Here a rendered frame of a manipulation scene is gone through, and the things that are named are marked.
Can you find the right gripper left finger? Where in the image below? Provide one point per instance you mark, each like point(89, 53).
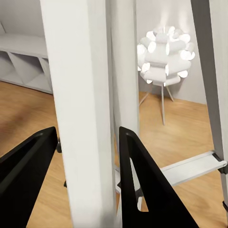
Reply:
point(22, 172)

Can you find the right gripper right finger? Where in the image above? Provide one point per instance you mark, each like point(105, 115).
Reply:
point(165, 209)

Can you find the bookcase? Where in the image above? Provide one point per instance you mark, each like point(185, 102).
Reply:
point(24, 61)

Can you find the camera tripod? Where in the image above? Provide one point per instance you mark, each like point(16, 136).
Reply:
point(92, 54)

